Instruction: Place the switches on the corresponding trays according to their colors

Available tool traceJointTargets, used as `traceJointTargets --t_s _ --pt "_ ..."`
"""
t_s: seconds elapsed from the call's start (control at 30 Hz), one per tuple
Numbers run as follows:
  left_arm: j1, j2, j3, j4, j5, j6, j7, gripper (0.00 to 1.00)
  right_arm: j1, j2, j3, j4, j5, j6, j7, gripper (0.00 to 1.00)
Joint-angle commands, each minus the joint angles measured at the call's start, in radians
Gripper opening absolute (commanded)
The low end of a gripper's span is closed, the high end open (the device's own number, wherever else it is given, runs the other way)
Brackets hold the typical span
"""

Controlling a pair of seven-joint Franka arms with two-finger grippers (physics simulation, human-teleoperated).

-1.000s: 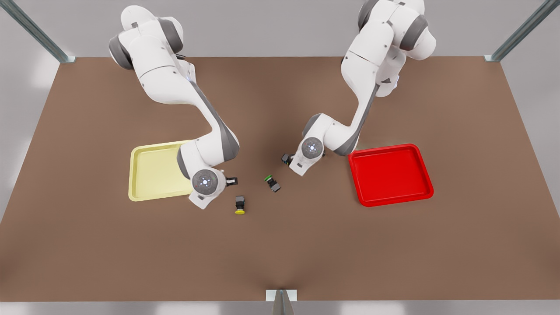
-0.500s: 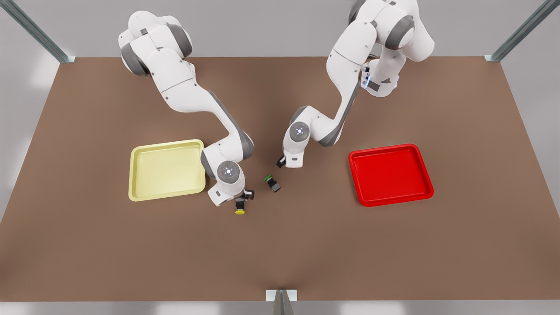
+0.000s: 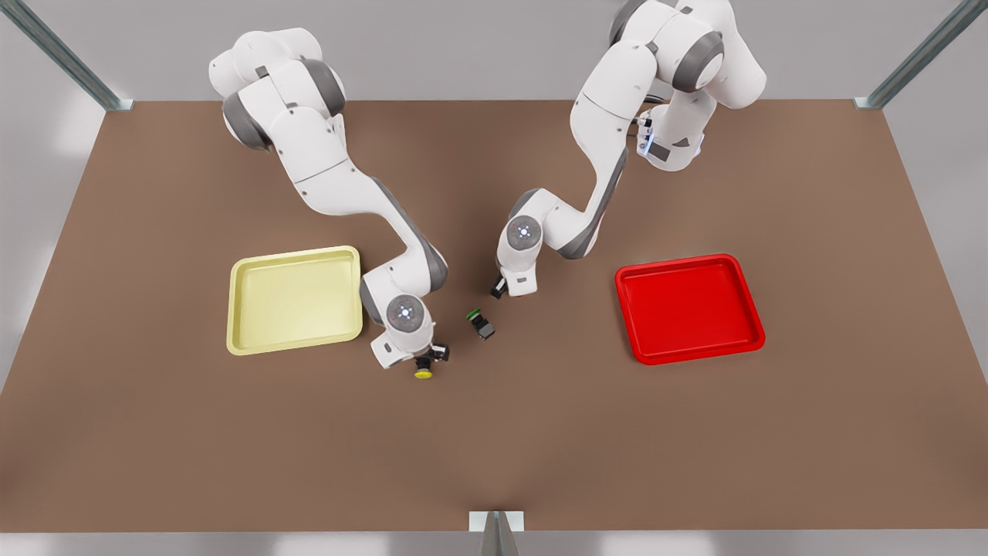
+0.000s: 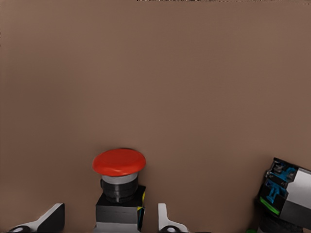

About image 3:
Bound pale yellow tray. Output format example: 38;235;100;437
226;246;364;356

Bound red tray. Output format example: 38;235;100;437
614;253;766;366

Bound silver frame post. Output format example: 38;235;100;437
0;0;134;112
854;0;988;110
469;510;525;556

